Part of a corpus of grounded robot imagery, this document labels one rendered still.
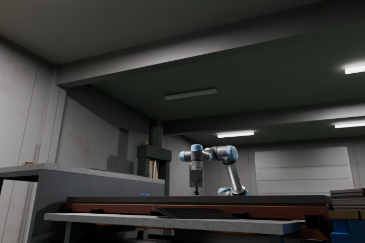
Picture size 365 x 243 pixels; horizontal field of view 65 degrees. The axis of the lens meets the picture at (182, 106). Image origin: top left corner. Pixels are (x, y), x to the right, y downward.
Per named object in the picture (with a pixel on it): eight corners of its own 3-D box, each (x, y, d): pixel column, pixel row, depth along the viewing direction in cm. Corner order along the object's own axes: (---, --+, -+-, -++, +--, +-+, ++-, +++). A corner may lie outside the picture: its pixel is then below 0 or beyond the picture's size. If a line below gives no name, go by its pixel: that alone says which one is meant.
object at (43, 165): (43, 168, 183) (44, 162, 185) (-3, 173, 214) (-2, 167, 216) (164, 184, 285) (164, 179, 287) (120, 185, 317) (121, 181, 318)
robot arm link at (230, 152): (234, 197, 252) (218, 143, 236) (251, 198, 244) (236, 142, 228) (231, 206, 242) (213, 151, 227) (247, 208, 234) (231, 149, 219)
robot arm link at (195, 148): (205, 145, 192) (199, 143, 185) (205, 162, 188) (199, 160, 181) (194, 146, 196) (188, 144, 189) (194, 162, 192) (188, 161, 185)
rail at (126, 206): (327, 220, 106) (325, 203, 108) (64, 211, 187) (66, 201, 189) (331, 219, 113) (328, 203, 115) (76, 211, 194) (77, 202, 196)
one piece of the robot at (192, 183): (188, 163, 181) (187, 190, 176) (202, 163, 179) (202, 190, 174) (190, 165, 190) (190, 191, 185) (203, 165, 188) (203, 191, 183)
